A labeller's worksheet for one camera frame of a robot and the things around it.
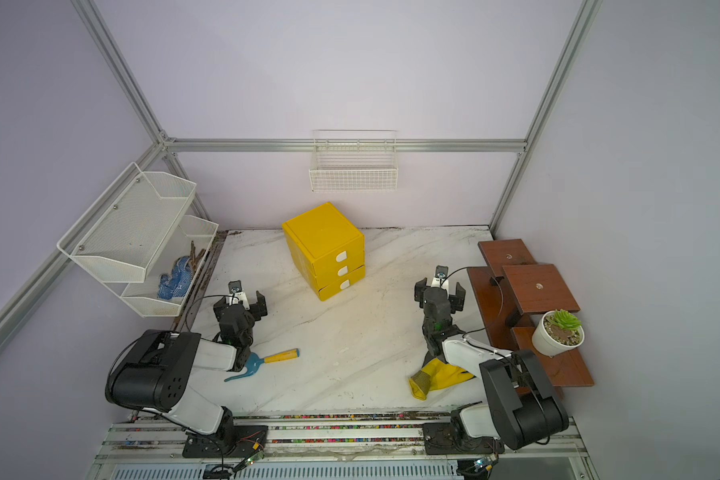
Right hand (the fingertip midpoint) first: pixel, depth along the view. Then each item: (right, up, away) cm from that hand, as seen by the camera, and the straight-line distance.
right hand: (444, 287), depth 91 cm
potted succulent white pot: (+20, -8, -23) cm, 32 cm away
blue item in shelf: (-81, +1, -3) cm, 81 cm away
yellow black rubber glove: (-5, -24, -9) cm, 26 cm away
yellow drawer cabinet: (-35, +12, -5) cm, 38 cm away
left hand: (-64, -3, +3) cm, 64 cm away
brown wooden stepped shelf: (+16, -3, -17) cm, 24 cm away
